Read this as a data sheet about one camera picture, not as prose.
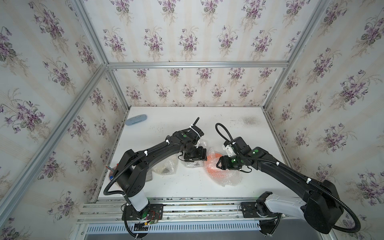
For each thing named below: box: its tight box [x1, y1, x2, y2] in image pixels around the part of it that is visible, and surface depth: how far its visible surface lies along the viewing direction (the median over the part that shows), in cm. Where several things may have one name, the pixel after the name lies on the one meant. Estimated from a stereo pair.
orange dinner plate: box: [204, 152, 232, 181], surface depth 85 cm
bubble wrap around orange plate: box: [204, 147, 243, 187], surface depth 82 cm
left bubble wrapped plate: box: [151, 153, 179, 176], surface depth 86 cm
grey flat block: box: [145, 172, 153, 182], surface depth 85 cm
